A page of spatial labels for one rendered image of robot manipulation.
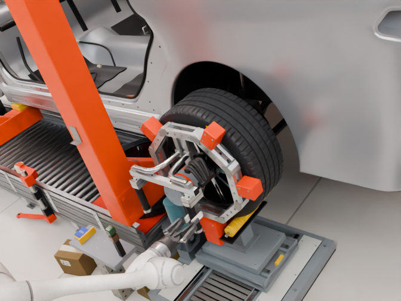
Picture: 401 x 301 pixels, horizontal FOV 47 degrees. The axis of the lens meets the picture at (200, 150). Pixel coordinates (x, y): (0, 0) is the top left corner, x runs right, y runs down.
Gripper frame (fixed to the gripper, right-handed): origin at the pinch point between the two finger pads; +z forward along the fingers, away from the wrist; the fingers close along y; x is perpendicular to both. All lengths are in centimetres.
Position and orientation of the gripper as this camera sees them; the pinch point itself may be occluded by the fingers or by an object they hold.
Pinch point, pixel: (193, 217)
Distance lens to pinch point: 208.0
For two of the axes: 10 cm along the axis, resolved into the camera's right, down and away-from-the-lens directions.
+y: 7.5, 1.8, -6.4
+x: -2.6, -8.1, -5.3
